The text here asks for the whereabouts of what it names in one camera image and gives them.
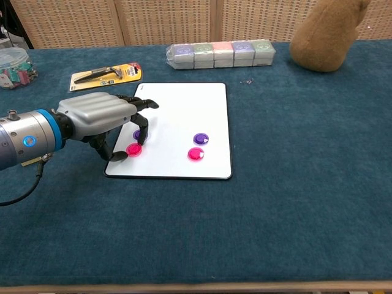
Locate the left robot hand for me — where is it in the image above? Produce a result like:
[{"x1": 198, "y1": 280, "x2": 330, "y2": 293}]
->
[{"x1": 55, "y1": 92, "x2": 160, "y2": 162}]

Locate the plain pink round magnet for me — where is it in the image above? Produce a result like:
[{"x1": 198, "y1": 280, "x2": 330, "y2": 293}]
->
[{"x1": 126, "y1": 142, "x2": 143, "y2": 157}]

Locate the pink magnet with white mark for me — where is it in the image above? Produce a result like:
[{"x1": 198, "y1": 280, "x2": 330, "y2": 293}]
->
[{"x1": 187, "y1": 147, "x2": 205, "y2": 162}]

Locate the white magnetic board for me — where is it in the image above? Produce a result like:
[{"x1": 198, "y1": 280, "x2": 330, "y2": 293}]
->
[{"x1": 103, "y1": 81, "x2": 233, "y2": 181}]

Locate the razor in yellow blister pack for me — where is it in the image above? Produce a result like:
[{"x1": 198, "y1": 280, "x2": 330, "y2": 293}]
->
[{"x1": 67, "y1": 62, "x2": 144, "y2": 92}]

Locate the clear jar of binder clips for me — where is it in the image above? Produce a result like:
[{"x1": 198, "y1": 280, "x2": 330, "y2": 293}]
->
[{"x1": 0, "y1": 47, "x2": 39, "y2": 90}]

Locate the wicker folding screen panel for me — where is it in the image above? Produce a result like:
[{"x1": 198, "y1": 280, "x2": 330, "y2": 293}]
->
[
  {"x1": 8, "y1": 0, "x2": 126, "y2": 50},
  {"x1": 214, "y1": 0, "x2": 392, "y2": 43},
  {"x1": 113, "y1": 0, "x2": 217, "y2": 47}
]

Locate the black stand pole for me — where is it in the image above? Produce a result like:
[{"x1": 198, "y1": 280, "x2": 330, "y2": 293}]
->
[{"x1": 6, "y1": 0, "x2": 35, "y2": 50}]

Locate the wrapped pack of five boxes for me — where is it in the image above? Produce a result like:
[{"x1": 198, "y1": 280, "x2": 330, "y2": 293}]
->
[{"x1": 165, "y1": 39, "x2": 276, "y2": 70}]

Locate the teal felt table cover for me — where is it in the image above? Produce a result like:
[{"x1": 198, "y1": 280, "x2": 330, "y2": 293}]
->
[{"x1": 0, "y1": 39, "x2": 392, "y2": 287}]

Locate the brown plush toy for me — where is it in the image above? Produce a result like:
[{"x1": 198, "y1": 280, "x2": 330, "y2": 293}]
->
[{"x1": 289, "y1": 0, "x2": 373, "y2": 73}]

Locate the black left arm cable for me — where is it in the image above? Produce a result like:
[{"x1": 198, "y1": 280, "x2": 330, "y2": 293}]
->
[{"x1": 0, "y1": 153, "x2": 55, "y2": 206}]

